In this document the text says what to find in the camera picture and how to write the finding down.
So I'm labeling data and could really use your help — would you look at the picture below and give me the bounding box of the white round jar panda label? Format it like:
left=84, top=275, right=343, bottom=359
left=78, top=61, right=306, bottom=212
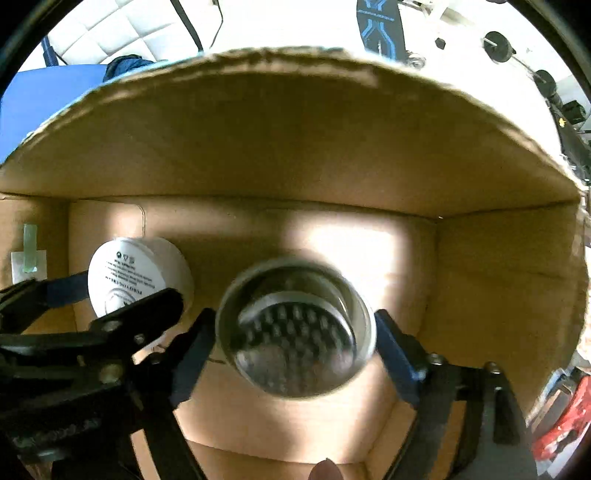
left=87, top=237, right=194, bottom=317

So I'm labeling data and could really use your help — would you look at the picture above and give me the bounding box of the perforated steel strainer cup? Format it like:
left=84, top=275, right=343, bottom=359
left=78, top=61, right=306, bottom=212
left=215, top=258, right=377, bottom=399

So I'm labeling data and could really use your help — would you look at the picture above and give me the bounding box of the open cardboard box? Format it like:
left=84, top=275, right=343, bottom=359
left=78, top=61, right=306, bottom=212
left=1, top=48, right=588, bottom=479

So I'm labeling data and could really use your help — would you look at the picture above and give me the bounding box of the blue foam cushion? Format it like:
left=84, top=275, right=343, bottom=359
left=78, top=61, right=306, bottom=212
left=0, top=64, right=106, bottom=163

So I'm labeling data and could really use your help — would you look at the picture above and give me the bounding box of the left white padded chair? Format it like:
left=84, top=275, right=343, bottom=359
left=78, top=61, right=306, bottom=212
left=48, top=0, right=198, bottom=65

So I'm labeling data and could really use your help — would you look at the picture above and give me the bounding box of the floor barbell with plates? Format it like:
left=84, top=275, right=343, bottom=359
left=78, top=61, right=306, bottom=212
left=482, top=31, right=563, bottom=107

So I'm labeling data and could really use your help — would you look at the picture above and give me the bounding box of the black blue weight bench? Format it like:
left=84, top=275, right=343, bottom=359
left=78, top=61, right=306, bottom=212
left=356, top=0, right=409, bottom=63

